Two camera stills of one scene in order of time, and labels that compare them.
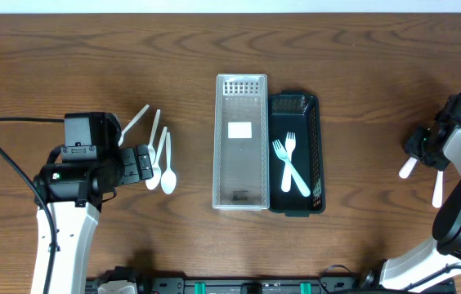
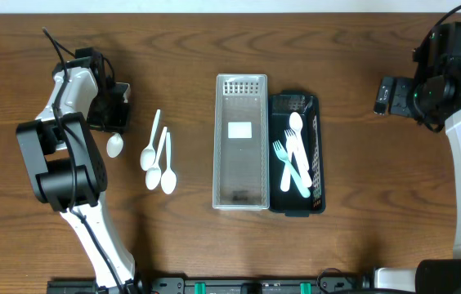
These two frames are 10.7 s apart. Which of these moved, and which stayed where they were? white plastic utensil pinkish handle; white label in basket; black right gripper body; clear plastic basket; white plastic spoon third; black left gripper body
Moved: black right gripper body; black left gripper body; white plastic utensil pinkish handle
Stayed: white label in basket; white plastic spoon third; clear plastic basket
